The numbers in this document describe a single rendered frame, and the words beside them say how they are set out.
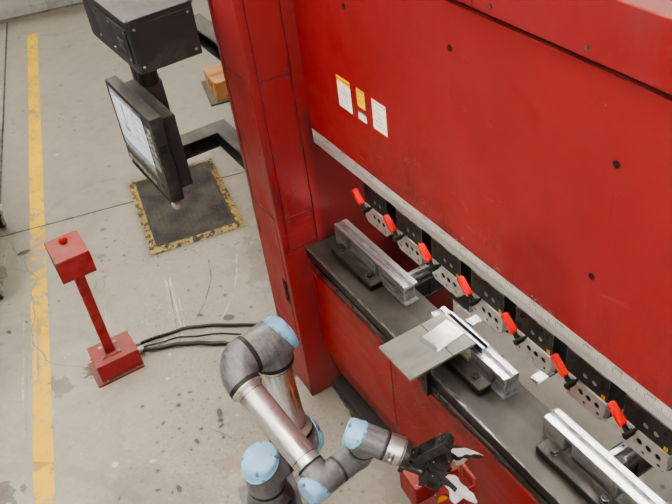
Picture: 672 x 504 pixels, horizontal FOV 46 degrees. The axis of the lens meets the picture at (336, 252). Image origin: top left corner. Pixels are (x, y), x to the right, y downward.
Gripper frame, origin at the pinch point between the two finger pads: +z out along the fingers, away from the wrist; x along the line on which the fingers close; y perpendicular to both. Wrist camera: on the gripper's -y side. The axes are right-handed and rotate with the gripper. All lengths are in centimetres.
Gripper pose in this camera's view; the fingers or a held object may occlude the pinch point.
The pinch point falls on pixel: (482, 477)
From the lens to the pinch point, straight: 205.5
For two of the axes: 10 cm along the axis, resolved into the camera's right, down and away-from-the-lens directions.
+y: -2.6, 7.8, 5.7
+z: 9.3, 3.5, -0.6
